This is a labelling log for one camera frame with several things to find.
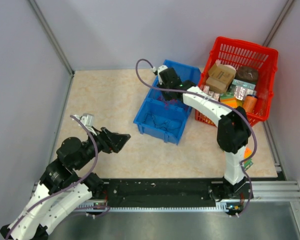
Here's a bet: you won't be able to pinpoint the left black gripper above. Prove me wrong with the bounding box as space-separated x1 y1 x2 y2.
75 125 131 170

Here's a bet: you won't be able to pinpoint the black thin wire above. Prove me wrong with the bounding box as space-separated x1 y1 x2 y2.
142 111 183 131

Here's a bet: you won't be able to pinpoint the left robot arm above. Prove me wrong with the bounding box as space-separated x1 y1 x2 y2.
0 127 131 240

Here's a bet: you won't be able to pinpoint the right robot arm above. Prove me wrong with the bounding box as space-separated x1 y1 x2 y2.
152 65 251 198

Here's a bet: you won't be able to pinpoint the blue three-compartment bin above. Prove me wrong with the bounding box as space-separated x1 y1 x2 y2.
132 59 201 145

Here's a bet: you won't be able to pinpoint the silver foil packets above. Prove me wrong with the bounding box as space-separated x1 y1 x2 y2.
201 85 220 101

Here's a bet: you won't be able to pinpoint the lower brown cardboard box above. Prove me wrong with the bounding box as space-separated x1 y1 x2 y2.
205 77 228 94

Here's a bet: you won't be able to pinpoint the brown cardboard box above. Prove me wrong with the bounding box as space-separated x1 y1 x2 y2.
208 59 237 86
205 77 228 94

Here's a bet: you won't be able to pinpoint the upper brown cardboard box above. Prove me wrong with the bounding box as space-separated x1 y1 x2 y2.
208 59 237 86

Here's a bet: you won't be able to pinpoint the yellow sponge pack in basket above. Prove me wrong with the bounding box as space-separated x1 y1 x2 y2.
219 92 238 109

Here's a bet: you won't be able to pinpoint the teal tissue pack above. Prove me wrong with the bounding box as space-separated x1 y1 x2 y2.
231 79 256 101

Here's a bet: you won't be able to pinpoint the orange bottle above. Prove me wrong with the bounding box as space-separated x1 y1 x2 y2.
242 94 258 113

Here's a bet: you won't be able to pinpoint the red plastic basket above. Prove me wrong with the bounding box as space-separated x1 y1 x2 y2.
198 36 279 126

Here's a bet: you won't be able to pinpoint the dark brown round item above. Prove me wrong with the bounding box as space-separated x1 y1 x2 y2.
235 66 259 83

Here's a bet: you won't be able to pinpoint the orange yellow sponge pack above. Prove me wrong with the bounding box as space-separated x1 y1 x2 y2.
242 147 255 171

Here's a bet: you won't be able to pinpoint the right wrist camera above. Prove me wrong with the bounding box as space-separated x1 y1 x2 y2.
151 65 168 85

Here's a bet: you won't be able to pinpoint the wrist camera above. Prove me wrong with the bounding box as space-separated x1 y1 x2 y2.
151 65 168 85
74 113 96 134

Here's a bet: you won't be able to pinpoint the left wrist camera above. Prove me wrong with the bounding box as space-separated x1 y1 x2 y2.
74 113 96 134

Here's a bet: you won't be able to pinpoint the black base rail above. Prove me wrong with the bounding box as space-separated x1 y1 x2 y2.
97 178 286 208

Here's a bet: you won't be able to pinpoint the white cable duct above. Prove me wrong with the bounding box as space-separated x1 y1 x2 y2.
75 202 229 213

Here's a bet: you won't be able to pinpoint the right aluminium corner post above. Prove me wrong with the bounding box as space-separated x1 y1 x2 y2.
262 0 295 47

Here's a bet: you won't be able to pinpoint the aluminium corner post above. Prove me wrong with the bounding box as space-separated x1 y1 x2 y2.
26 0 75 77
262 0 295 47

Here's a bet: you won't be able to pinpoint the left aluminium corner post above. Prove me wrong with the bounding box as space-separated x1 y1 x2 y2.
26 0 75 77

